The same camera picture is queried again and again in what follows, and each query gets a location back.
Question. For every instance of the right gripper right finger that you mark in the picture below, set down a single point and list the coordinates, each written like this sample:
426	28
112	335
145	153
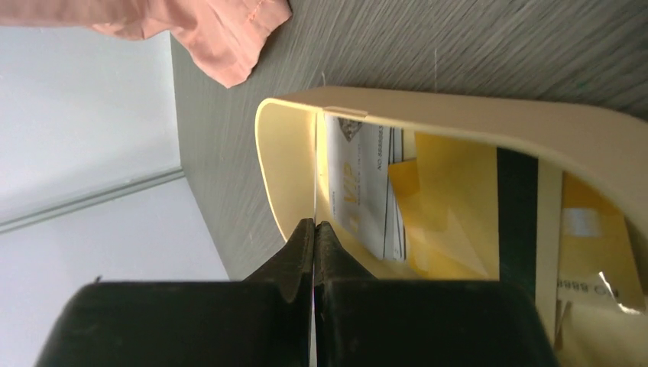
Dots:
362	320

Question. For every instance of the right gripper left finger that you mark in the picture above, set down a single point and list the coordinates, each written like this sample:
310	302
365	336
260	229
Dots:
263	320

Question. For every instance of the pink shorts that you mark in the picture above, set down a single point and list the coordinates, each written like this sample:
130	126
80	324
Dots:
224	38

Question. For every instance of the yellow card with black stripe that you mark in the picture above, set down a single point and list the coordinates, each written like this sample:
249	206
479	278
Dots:
600	296

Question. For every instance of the orange credit card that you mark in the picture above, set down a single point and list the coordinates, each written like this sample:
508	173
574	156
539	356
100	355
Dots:
450	219

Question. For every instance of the yellow card with dark stripe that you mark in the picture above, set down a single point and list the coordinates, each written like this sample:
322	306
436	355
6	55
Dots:
521	262

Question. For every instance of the white card in tray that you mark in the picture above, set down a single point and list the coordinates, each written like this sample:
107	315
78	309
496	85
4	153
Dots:
361	196

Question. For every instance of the yellow oval tray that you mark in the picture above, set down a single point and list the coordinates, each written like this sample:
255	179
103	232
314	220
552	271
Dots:
603	148

